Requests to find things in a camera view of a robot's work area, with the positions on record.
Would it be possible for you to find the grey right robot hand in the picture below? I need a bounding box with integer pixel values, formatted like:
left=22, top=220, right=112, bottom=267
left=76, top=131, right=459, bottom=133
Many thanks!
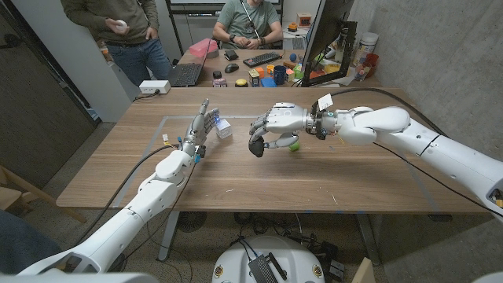
left=248, top=102, right=311, bottom=150

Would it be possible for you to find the grey metal table leg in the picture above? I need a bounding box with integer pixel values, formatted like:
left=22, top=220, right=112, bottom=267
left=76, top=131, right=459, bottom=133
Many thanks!
left=157, top=211, right=181, bottom=263
left=355, top=214, right=382, bottom=266

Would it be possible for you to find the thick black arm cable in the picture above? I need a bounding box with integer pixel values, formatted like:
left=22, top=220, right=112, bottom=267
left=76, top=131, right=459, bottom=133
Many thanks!
left=312, top=87, right=449, bottom=138
left=72, top=144, right=182, bottom=247

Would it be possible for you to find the red cup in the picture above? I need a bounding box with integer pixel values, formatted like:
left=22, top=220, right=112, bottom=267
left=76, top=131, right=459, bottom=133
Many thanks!
left=363, top=53, right=380, bottom=78

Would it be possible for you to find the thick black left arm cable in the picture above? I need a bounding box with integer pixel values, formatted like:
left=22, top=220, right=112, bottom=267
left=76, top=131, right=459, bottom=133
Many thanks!
left=72, top=144, right=182, bottom=247

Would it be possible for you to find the standing person olive sweater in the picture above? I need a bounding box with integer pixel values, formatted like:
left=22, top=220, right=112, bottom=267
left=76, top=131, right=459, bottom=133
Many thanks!
left=61, top=0, right=173, bottom=87

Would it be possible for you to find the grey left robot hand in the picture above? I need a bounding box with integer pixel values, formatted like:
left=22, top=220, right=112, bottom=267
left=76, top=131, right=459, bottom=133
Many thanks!
left=181, top=98, right=221, bottom=158

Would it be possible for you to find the white cube block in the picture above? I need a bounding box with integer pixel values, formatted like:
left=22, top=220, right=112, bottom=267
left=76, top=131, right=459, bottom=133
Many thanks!
left=215, top=119, right=233, bottom=140

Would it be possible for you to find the person leg in jeans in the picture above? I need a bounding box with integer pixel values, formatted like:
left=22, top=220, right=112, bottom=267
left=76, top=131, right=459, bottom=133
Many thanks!
left=0, top=210, right=62, bottom=275

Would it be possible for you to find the pink plastic box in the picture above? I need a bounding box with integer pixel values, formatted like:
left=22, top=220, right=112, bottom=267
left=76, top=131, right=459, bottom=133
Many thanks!
left=189, top=38, right=219, bottom=59

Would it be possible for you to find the seated person green shirt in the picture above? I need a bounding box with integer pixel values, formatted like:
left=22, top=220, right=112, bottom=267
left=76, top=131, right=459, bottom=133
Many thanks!
left=212, top=0, right=285, bottom=51

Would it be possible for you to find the cardboard piece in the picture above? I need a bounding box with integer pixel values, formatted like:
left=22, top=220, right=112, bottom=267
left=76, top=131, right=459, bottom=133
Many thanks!
left=349, top=256, right=375, bottom=283

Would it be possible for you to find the black box on torso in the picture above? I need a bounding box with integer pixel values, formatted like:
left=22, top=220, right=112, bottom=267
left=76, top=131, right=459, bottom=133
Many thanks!
left=247, top=252, right=288, bottom=283

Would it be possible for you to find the black computer monitor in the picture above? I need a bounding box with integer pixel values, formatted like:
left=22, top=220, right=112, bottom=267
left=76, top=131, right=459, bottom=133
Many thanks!
left=300, top=0, right=358, bottom=87

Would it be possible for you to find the black open laptop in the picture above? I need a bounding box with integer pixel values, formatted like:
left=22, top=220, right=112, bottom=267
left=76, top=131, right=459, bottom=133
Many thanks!
left=167, top=39, right=213, bottom=88

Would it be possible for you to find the wooden back desk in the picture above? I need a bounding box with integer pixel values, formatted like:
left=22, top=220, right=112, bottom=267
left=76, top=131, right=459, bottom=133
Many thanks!
left=177, top=49, right=382, bottom=88

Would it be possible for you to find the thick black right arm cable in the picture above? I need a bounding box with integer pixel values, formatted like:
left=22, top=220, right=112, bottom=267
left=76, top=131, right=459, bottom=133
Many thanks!
left=312, top=87, right=449, bottom=138

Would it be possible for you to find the wooden chair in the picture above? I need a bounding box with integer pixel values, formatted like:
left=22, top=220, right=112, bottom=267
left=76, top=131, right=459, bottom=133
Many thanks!
left=0, top=164, right=87, bottom=224

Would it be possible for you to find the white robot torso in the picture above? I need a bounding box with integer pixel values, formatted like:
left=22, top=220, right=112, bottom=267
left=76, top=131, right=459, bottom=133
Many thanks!
left=211, top=234, right=326, bottom=283

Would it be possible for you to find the round black floor fan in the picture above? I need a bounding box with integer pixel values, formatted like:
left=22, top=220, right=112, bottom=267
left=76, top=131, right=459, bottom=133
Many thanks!
left=176, top=211, right=208, bottom=233

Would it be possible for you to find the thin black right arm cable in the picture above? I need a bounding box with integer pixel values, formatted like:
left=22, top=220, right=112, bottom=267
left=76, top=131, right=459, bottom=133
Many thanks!
left=372, top=141, right=503, bottom=219

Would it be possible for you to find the white plastic jar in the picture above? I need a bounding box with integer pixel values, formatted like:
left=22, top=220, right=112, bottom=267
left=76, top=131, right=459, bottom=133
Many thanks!
left=355, top=31, right=380, bottom=66

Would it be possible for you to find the white power strip box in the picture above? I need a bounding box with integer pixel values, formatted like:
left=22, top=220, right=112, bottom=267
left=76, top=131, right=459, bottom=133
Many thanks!
left=138, top=79, right=172, bottom=95

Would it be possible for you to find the dark blue mug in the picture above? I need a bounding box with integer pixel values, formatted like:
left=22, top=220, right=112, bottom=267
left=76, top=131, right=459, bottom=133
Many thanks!
left=273, top=64, right=288, bottom=86

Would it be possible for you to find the white tag on right wrist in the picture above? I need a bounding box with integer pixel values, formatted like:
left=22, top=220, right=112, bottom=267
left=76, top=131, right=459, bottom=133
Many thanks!
left=317, top=93, right=334, bottom=112

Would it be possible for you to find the black keyboard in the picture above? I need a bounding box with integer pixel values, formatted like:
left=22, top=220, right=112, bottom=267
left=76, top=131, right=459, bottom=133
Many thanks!
left=242, top=51, right=283, bottom=68

